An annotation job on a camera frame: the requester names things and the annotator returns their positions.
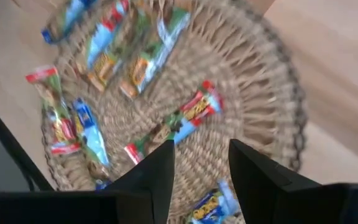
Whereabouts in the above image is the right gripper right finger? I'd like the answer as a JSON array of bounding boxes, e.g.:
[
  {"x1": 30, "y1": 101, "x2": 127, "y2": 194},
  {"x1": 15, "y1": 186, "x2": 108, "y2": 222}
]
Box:
[{"x1": 228, "y1": 138, "x2": 321, "y2": 224}]

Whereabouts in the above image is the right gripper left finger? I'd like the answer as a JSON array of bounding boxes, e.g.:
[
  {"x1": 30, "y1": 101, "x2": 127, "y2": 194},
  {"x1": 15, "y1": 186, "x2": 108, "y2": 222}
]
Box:
[{"x1": 106, "y1": 139, "x2": 176, "y2": 224}]

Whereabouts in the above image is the blue-wrapped granola bar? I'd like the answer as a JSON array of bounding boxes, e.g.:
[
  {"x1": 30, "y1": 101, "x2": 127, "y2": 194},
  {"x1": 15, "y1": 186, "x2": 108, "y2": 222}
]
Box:
[
  {"x1": 41, "y1": 0, "x2": 96, "y2": 45},
  {"x1": 187, "y1": 179, "x2": 242, "y2": 224},
  {"x1": 72, "y1": 98, "x2": 113, "y2": 191}
]

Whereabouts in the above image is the red-wrapped granola bar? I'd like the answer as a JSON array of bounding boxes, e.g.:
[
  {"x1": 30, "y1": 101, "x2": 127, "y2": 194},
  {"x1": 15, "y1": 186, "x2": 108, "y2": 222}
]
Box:
[
  {"x1": 25, "y1": 65, "x2": 83, "y2": 156},
  {"x1": 124, "y1": 80, "x2": 226, "y2": 165},
  {"x1": 85, "y1": 0, "x2": 131, "y2": 91}
]

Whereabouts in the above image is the green-wrapped granola bar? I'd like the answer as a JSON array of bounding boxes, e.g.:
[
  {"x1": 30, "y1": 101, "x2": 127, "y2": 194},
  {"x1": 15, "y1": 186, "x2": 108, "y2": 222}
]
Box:
[
  {"x1": 121, "y1": 6, "x2": 155, "y2": 60},
  {"x1": 119, "y1": 8, "x2": 192, "y2": 98}
]

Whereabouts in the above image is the round woven placemat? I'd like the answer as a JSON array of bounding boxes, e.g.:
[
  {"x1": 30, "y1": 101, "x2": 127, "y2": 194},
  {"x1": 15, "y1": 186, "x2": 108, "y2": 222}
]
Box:
[{"x1": 40, "y1": 0, "x2": 309, "y2": 224}]

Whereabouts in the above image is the black aluminium table frame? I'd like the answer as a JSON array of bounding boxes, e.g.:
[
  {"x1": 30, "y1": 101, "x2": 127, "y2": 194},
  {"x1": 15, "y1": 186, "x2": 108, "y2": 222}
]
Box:
[{"x1": 0, "y1": 91, "x2": 55, "y2": 192}]

